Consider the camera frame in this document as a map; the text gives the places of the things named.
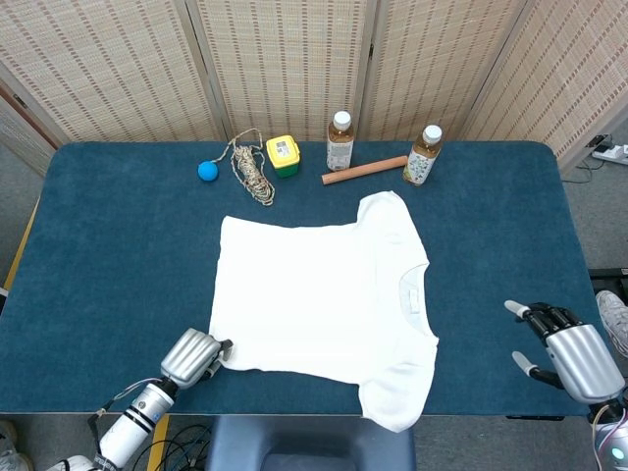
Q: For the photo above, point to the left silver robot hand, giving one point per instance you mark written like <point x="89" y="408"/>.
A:
<point x="191" y="355"/>

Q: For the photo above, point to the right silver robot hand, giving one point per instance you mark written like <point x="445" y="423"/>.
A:
<point x="584" y="363"/>

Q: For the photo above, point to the white t-shirt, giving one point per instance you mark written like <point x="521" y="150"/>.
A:
<point x="314" y="294"/>

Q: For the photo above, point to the woven bamboo folding screen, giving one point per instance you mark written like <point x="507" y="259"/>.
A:
<point x="294" y="64"/>

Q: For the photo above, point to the white grey sneaker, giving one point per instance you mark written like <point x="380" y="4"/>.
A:
<point x="12" y="451"/>
<point x="73" y="463"/>
<point x="613" y="314"/>

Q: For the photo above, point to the black stand foot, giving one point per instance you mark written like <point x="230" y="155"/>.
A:
<point x="608" y="274"/>

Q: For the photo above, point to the blue felt table cloth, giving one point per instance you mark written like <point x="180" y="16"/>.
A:
<point x="122" y="235"/>

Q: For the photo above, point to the blue ball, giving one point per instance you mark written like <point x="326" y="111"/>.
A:
<point x="208" y="172"/>

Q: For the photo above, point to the white power strip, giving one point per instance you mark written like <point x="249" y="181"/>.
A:
<point x="613" y="153"/>

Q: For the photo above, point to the yellow-lidded green container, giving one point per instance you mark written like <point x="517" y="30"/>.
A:
<point x="283" y="154"/>

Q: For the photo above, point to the wooden cylinder stick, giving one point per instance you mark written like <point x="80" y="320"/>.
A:
<point x="363" y="170"/>

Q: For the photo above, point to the tea bottle with text label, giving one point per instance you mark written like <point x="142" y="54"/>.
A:
<point x="340" y="147"/>

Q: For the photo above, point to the tea bottle with floral label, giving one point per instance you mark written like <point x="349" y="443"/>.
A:
<point x="422" y="162"/>

